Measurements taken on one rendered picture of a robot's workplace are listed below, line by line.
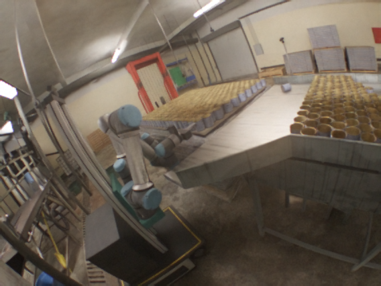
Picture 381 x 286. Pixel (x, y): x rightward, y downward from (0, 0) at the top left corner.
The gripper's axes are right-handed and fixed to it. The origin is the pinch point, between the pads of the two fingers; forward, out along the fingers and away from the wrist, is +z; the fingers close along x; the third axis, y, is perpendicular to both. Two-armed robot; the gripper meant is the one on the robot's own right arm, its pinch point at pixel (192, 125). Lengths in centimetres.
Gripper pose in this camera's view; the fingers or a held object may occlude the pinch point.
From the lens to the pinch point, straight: 105.3
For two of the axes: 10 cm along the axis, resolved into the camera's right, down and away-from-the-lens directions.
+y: 3.7, 8.3, 4.2
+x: 6.5, 0.9, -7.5
